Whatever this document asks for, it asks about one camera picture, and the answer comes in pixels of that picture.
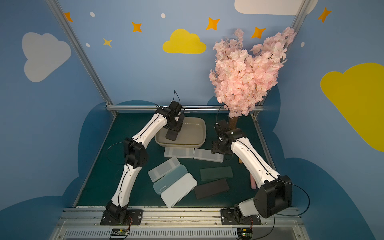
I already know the dark grey pencil case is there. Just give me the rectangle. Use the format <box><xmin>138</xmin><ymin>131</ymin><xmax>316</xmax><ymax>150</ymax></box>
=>
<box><xmin>166</xmin><ymin>129</ymin><xmax>179</xmax><ymax>141</ymax></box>

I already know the beige storage box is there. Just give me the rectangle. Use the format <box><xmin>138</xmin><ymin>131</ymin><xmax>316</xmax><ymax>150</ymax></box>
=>
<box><xmin>155</xmin><ymin>117</ymin><xmax>207</xmax><ymax>148</ymax></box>

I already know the dark green pencil case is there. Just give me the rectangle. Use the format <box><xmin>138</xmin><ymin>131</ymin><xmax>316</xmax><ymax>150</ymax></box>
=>
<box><xmin>200</xmin><ymin>167</ymin><xmax>234</xmax><ymax>182</ymax></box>

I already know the black pencil case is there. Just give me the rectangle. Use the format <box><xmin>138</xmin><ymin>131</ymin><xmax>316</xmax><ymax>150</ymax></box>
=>
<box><xmin>194</xmin><ymin>179</ymin><xmax>230</xmax><ymax>200</ymax></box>

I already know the clear frosted pencil case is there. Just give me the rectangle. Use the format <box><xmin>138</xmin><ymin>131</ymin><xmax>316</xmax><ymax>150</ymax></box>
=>
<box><xmin>148</xmin><ymin>157</ymin><xmax>180</xmax><ymax>183</ymax></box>

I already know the white pencil case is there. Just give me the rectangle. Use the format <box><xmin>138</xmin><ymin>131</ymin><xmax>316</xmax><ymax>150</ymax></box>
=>
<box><xmin>161</xmin><ymin>173</ymin><xmax>197</xmax><ymax>208</ymax></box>

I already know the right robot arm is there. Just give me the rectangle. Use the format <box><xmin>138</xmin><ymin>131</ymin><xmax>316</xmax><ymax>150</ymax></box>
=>
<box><xmin>211</xmin><ymin>120</ymin><xmax>293</xmax><ymax>219</ymax></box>

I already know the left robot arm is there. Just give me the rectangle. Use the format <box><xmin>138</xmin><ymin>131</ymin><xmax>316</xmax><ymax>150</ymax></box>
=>
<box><xmin>101</xmin><ymin>101</ymin><xmax>185</xmax><ymax>226</ymax></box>

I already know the clear pencil case upper right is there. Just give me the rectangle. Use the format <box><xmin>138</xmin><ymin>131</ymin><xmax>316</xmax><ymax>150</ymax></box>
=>
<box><xmin>194</xmin><ymin>149</ymin><xmax>224</xmax><ymax>163</ymax></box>

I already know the clear pencil case upper left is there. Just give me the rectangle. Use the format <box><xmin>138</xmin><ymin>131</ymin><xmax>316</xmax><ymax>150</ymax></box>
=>
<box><xmin>164</xmin><ymin>147</ymin><xmax>195</xmax><ymax>159</ymax></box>

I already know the light blue pencil case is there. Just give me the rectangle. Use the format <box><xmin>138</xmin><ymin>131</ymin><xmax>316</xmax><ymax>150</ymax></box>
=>
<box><xmin>153</xmin><ymin>165</ymin><xmax>188</xmax><ymax>195</ymax></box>

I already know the pink purple toy shovel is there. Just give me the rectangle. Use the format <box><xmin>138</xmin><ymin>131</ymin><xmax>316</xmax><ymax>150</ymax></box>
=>
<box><xmin>250</xmin><ymin>175</ymin><xmax>257</xmax><ymax>190</ymax></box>

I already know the pink cherry blossom tree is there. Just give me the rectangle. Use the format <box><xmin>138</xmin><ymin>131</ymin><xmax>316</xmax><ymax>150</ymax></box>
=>
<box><xmin>209</xmin><ymin>27</ymin><xmax>297</xmax><ymax>129</ymax></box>

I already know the right controller board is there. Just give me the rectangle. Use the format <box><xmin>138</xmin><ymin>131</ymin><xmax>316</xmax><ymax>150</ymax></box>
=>
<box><xmin>237</xmin><ymin>228</ymin><xmax>253</xmax><ymax>240</ymax></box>

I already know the controller board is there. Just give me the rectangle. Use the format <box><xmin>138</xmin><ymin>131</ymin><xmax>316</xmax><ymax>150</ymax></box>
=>
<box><xmin>111</xmin><ymin>229</ymin><xmax>129</xmax><ymax>237</ymax></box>
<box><xmin>237</xmin><ymin>228</ymin><xmax>253</xmax><ymax>240</ymax></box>

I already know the left controller board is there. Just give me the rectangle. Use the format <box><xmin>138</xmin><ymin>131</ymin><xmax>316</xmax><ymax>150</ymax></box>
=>
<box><xmin>111</xmin><ymin>229</ymin><xmax>129</xmax><ymax>237</ymax></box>

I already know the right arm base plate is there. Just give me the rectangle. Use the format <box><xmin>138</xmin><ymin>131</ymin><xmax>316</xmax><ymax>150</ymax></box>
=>
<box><xmin>220</xmin><ymin>208</ymin><xmax>261</xmax><ymax>226</ymax></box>

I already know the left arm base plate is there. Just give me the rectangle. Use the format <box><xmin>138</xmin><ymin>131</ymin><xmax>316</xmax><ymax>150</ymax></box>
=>
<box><xmin>100</xmin><ymin>209</ymin><xmax>143</xmax><ymax>226</ymax></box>

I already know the aluminium front rail frame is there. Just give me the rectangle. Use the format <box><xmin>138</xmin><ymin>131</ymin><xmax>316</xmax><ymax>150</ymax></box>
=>
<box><xmin>50</xmin><ymin>207</ymin><xmax>310</xmax><ymax>240</ymax></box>

